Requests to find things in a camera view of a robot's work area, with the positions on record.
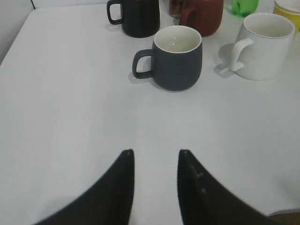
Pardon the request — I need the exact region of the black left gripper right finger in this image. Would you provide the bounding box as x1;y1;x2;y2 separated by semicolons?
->
177;150;277;225

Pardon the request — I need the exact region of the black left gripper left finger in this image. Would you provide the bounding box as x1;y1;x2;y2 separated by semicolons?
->
39;149;135;225

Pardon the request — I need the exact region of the dark grey round mug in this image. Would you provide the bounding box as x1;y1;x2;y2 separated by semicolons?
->
132;25;203;91

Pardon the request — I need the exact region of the white mug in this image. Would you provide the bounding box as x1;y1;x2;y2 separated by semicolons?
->
227;13;295;81

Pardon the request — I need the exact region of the red brown mug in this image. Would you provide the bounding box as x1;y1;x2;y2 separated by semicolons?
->
179;0;224;37

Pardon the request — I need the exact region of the black tall mug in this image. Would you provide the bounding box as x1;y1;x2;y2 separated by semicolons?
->
106;0;160;38

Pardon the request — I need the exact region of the brown coffee drink bottle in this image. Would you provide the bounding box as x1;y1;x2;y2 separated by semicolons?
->
168;0;183;18

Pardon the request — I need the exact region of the green plastic soda bottle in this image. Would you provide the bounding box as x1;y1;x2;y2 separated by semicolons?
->
232;0;259;17

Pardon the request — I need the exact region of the yellow paper cup stack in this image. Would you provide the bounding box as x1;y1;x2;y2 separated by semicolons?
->
273;0;300;36

